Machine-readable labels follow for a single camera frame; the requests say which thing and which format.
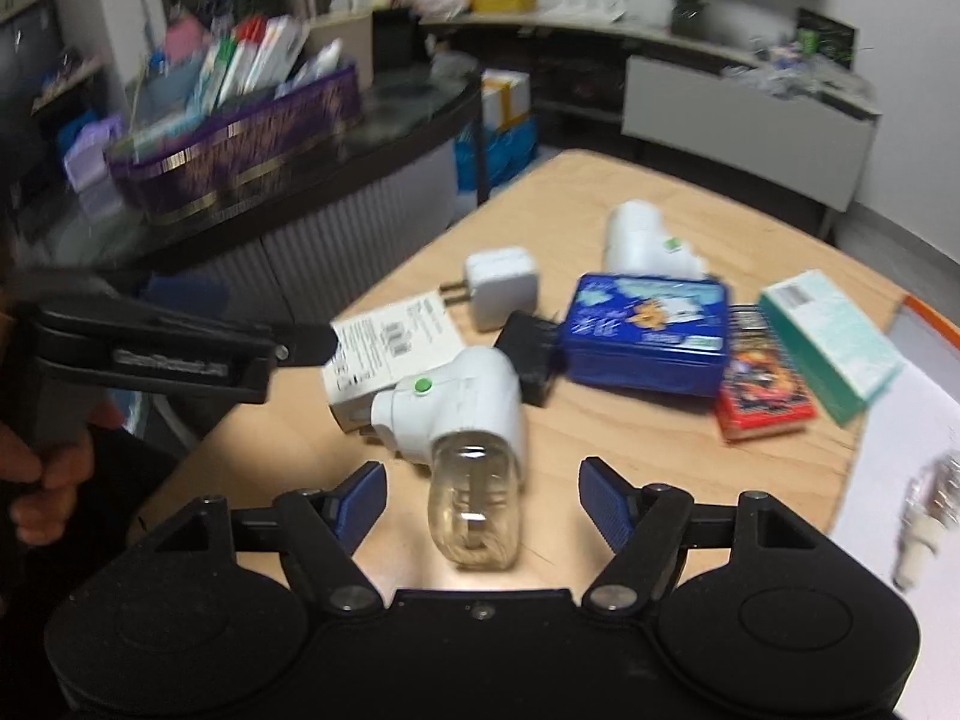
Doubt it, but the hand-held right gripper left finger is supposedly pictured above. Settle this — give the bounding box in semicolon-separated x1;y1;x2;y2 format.
139;461;388;614

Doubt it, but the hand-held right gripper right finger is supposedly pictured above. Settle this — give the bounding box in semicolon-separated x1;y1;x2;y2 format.
577;456;826;616

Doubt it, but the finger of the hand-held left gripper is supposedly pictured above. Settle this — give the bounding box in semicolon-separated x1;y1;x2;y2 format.
276;321;340;370

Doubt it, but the white plug-in device with bottle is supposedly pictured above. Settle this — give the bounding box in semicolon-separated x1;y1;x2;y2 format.
371;347;530;569

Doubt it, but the blue printed tin box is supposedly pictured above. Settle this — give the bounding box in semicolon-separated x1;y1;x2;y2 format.
556;274;730;398

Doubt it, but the white charger plug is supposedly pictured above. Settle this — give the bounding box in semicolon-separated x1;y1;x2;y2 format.
439;246;539;332

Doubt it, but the white box with orange rim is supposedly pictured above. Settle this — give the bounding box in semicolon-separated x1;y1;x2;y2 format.
829;294;960;720

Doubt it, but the clear glass bottle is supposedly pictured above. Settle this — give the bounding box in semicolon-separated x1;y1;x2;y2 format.
891;454;960;590

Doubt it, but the person's left hand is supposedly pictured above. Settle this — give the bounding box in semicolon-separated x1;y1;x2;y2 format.
0;401;125;548

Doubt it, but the white labelled cardboard box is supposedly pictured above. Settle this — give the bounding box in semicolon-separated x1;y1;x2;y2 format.
324;291;462;434

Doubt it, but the black power adapter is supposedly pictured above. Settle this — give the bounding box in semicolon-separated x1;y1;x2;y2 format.
495;310;571;407

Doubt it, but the colourful snack packet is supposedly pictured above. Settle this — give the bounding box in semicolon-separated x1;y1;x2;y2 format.
714;305;818;442

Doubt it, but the purple patterned basket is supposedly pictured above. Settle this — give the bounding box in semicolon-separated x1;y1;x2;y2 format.
105;64;362;226

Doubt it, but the lilac plastic box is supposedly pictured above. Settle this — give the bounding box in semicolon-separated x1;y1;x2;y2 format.
64;116;125;192

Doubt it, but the dark glass top counter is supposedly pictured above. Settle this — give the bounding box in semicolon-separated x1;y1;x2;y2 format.
0;67;485;436

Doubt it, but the blue bag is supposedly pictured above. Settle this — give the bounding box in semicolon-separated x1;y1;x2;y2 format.
454;120;537;192

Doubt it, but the white plug-in device leaf print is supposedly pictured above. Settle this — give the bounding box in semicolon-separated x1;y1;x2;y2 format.
604;200;710;278

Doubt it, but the teal cardboard box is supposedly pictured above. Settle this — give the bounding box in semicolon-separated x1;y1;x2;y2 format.
759;270;905;427

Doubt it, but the row of upright packets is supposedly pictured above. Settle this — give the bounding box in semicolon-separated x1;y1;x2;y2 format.
131;13;346;158

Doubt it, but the beige cardboard box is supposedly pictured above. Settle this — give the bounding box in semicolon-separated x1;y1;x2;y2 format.
307;11;376;83

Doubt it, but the white and yellow carton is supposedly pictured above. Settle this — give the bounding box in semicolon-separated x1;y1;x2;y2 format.
480;69;533;132

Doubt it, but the low cabinet with white panel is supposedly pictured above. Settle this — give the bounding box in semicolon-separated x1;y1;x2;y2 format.
420;11;882;241

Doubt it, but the clear plastic bags clutter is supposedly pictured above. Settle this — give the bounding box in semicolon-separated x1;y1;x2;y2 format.
724;45;848;98

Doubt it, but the black and green box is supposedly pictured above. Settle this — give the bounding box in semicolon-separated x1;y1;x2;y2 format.
795;9;856;65

